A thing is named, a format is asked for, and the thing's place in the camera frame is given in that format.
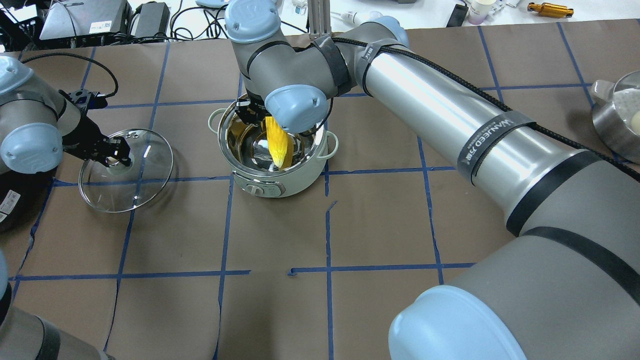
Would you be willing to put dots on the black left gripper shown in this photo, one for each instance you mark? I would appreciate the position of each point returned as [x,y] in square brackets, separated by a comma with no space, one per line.
[81,136]

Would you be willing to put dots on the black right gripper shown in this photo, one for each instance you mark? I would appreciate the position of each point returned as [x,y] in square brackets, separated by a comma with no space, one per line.
[248,113]

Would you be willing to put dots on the glass pot lid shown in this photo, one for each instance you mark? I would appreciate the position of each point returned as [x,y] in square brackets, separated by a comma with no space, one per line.
[120,189]

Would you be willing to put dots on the yellow corn cob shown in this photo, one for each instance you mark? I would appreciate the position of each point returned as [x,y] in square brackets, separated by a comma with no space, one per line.
[280,144]

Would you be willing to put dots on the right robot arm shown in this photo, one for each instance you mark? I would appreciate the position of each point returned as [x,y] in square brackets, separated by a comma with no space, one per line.
[566,287]

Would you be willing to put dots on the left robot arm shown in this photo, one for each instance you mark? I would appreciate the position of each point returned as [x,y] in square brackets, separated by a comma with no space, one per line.
[38,125]

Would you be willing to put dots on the white electric cooking pot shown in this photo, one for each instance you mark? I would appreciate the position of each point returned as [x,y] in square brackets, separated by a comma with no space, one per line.
[266,162]

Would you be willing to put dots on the steel pot with corn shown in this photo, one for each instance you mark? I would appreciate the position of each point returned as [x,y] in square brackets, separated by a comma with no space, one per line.
[616,112]

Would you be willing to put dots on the black rice cooker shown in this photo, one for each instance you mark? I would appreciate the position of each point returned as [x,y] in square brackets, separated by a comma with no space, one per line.
[21,195]

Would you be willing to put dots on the black power adapter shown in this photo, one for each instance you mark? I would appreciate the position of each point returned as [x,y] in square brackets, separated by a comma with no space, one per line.
[152,20]

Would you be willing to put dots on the white light bulb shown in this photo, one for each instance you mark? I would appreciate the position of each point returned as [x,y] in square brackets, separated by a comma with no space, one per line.
[356,18]

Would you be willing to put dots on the white paper cup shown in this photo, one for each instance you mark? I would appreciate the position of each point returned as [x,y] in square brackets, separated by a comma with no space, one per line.
[481,11]

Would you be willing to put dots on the gold metal cylinder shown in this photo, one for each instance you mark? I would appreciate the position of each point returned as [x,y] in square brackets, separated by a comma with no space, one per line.
[550,10]

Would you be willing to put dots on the aluminium frame post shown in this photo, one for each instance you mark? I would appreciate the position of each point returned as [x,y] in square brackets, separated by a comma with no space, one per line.
[319,18]

